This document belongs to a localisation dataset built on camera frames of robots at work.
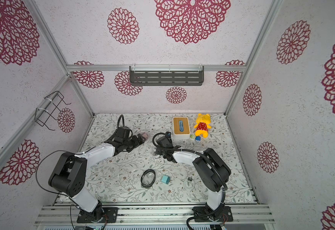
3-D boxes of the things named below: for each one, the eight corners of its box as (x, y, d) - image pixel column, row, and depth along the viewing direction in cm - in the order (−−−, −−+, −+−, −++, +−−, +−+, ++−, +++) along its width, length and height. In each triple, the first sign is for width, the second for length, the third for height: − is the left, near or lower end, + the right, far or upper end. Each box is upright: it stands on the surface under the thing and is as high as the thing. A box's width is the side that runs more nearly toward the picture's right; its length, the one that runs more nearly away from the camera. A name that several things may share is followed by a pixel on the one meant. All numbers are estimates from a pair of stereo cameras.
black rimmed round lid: (140, 188, 85) (140, 186, 82) (142, 170, 92) (142, 168, 89) (155, 188, 85) (154, 186, 82) (156, 170, 92) (155, 168, 89)
